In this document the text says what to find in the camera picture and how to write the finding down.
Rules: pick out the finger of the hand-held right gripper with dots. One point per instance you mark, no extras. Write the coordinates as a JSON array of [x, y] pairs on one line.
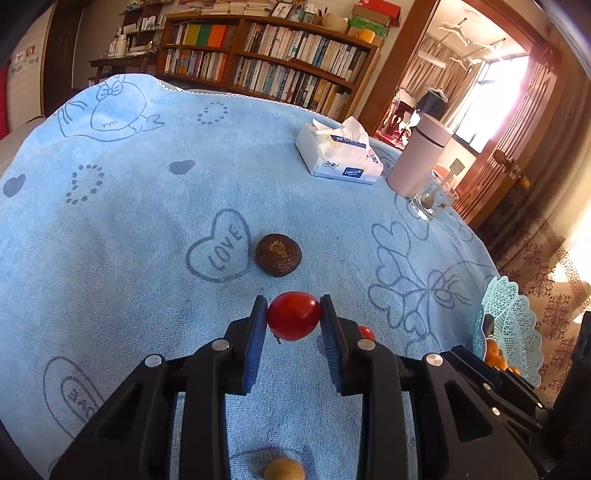
[[503, 383]]

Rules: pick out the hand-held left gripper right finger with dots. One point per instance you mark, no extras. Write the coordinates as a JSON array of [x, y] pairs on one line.
[[330, 341]]

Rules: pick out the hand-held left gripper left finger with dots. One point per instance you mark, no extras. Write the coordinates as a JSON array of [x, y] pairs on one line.
[[256, 341]]

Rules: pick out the smooth round orange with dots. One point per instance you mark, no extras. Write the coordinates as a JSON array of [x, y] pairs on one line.
[[493, 349]]

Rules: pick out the red cherry tomato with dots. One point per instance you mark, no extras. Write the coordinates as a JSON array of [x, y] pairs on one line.
[[368, 332], [293, 316]]

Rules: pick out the teal plastic lattice basket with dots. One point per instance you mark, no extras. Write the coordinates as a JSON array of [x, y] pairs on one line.
[[508, 318]]

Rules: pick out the tan longan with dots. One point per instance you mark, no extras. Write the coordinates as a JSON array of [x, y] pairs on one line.
[[284, 470]]

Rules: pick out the light blue printed towel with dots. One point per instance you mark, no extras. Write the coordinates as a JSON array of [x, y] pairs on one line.
[[138, 230]]

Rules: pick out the clear glass cup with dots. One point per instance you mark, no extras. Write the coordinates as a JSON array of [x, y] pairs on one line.
[[431, 205]]

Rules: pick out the small spoon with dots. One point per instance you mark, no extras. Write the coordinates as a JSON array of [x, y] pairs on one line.
[[427, 199]]

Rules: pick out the white tissue pack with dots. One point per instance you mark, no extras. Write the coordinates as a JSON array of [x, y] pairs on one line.
[[337, 157]]

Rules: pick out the pink thermos bottle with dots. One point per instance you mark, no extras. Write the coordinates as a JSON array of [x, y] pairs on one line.
[[415, 161]]

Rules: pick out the wooden door with knob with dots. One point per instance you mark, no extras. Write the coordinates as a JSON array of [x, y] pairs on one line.
[[521, 138]]

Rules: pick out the dark hanging coat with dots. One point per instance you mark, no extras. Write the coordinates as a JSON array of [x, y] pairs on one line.
[[431, 104]]

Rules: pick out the wooden bookshelf with books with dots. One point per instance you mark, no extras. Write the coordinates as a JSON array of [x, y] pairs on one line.
[[277, 69]]

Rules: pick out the beige curtain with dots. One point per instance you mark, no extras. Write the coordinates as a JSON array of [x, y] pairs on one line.
[[438, 69]]

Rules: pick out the small wooden shelf unit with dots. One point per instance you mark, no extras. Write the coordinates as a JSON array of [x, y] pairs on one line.
[[134, 37]]

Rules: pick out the dark wooden door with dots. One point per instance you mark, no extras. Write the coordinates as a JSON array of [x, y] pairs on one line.
[[60, 55]]

